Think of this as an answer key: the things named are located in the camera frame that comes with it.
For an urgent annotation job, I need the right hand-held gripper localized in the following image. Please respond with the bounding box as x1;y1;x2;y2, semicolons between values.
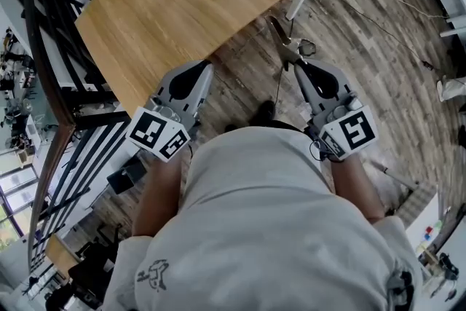
282;55;379;161

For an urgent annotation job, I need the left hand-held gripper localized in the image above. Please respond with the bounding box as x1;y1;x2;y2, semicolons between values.
125;60;216;162

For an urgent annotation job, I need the small metal pliers tool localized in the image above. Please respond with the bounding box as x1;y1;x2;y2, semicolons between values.
266;14;318;63

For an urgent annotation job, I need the person's left forearm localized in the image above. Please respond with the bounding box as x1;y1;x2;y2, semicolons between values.
131;147;191;238

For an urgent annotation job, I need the person's right forearm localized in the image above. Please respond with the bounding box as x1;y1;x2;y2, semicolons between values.
328;151;387;226

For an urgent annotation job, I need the person's black shoe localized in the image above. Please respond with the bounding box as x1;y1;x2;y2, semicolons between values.
253;99;277;125

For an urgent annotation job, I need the black box on stand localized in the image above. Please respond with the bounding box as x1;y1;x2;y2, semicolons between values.
106;155;147;195

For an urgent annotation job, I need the black metal railing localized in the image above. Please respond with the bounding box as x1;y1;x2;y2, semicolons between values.
21;0;132;277

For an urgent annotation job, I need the person's grey shirt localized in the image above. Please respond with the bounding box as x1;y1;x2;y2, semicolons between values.
103;125;426;311

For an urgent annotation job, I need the white side table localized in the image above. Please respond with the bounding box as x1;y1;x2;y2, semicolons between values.
403;192;451;269

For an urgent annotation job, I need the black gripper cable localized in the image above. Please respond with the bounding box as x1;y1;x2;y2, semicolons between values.
308;138;334;162

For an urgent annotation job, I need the black floor cable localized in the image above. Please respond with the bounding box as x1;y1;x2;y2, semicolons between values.
358;12;436;71

